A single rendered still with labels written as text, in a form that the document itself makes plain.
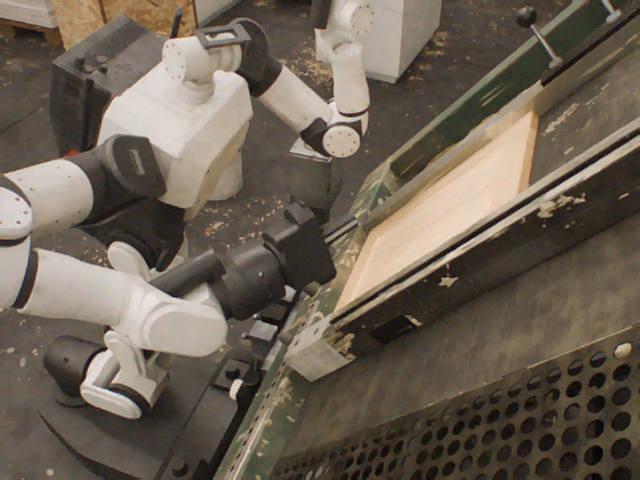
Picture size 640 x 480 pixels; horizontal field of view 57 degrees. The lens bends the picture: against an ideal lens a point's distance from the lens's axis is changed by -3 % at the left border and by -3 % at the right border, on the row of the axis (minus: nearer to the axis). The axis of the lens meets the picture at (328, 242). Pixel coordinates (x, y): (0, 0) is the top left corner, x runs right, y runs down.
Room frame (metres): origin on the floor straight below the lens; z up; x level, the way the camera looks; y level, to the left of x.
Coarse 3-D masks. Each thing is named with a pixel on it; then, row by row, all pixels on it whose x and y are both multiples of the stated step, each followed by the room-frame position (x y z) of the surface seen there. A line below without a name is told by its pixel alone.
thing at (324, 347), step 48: (624, 144) 0.54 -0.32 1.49; (528, 192) 0.59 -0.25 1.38; (576, 192) 0.53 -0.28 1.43; (624, 192) 0.51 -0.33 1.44; (480, 240) 0.57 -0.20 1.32; (528, 240) 0.54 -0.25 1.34; (576, 240) 0.52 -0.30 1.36; (384, 288) 0.64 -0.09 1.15; (432, 288) 0.58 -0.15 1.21; (480, 288) 0.56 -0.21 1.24; (336, 336) 0.63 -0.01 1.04; (384, 336) 0.60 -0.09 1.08
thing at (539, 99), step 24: (600, 48) 0.93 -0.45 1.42; (624, 48) 0.92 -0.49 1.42; (576, 72) 0.94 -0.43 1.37; (528, 96) 0.97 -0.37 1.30; (552, 96) 0.95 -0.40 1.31; (504, 120) 0.97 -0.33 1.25; (480, 144) 0.98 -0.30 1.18; (432, 168) 1.04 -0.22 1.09; (408, 192) 1.03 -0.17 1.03; (384, 216) 1.04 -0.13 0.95
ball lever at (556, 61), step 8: (520, 8) 1.05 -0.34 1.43; (528, 8) 1.04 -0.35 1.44; (520, 16) 1.03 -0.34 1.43; (528, 16) 1.03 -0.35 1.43; (536, 16) 1.04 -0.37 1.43; (520, 24) 1.03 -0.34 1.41; (528, 24) 1.03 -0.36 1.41; (536, 32) 1.02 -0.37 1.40; (544, 40) 1.00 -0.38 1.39; (544, 48) 1.00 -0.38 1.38; (552, 56) 0.98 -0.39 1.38; (560, 56) 0.97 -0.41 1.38; (552, 64) 0.97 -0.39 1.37; (560, 64) 0.96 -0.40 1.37
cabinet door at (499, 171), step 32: (512, 128) 0.95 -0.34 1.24; (480, 160) 0.93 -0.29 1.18; (512, 160) 0.83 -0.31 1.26; (448, 192) 0.92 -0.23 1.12; (480, 192) 0.82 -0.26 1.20; (512, 192) 0.73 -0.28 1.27; (384, 224) 1.02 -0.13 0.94; (416, 224) 0.90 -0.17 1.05; (448, 224) 0.79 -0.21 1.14; (384, 256) 0.87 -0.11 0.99; (416, 256) 0.77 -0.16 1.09; (352, 288) 0.84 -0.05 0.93
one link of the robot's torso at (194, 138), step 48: (96, 48) 0.94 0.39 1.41; (144, 48) 0.98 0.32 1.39; (48, 96) 0.89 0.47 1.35; (96, 96) 0.85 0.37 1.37; (144, 96) 0.86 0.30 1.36; (192, 96) 0.87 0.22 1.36; (240, 96) 0.95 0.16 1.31; (96, 144) 0.81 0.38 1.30; (192, 144) 0.80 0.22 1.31; (240, 144) 0.97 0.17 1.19; (192, 192) 0.79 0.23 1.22
